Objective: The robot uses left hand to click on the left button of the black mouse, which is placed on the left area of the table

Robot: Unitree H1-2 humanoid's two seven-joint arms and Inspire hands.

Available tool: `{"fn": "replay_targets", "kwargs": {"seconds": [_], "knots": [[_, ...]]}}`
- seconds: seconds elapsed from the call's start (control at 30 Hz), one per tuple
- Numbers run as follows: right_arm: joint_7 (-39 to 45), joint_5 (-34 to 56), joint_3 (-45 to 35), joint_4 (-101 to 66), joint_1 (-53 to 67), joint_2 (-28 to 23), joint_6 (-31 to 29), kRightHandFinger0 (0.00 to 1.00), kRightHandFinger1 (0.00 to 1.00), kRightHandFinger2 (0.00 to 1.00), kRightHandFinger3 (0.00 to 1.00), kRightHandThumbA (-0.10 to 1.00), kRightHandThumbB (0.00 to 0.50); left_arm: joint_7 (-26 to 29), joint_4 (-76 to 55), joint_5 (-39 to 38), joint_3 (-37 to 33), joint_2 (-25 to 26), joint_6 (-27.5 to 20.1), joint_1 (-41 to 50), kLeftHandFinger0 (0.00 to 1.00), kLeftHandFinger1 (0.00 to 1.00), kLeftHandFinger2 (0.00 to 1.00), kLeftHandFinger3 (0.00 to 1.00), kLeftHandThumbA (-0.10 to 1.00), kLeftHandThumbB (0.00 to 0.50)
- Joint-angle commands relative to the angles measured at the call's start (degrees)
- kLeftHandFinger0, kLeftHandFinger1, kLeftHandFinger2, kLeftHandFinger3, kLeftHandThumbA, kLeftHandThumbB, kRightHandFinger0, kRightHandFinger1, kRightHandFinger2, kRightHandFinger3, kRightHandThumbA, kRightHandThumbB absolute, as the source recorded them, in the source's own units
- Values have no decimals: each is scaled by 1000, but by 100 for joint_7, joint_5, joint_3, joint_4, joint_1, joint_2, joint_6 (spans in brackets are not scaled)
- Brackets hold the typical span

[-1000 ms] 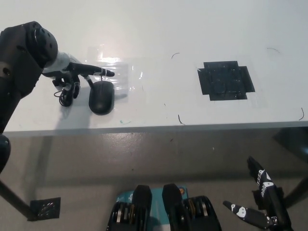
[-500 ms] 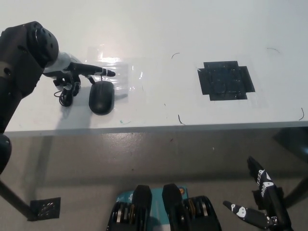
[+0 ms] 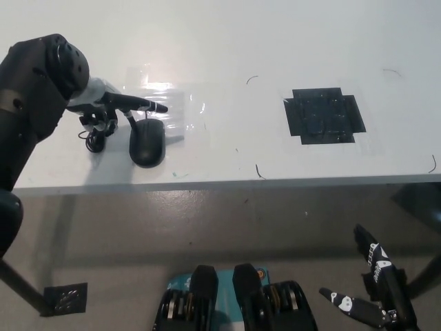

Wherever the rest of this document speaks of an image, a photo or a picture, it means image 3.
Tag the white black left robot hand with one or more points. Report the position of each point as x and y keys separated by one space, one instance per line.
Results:
x=96 y=96

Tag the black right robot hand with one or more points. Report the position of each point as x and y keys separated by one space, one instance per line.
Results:
x=386 y=279

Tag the black computer mouse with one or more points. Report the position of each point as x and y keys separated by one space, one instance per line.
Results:
x=147 y=143

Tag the clear plastic tape sheet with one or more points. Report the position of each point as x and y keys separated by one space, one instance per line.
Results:
x=179 y=110

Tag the dark floor mat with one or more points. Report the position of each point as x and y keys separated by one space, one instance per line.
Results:
x=420 y=201

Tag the black tape patch on table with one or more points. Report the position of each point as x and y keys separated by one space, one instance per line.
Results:
x=324 y=115

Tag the black table leg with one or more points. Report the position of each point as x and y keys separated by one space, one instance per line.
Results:
x=20 y=286

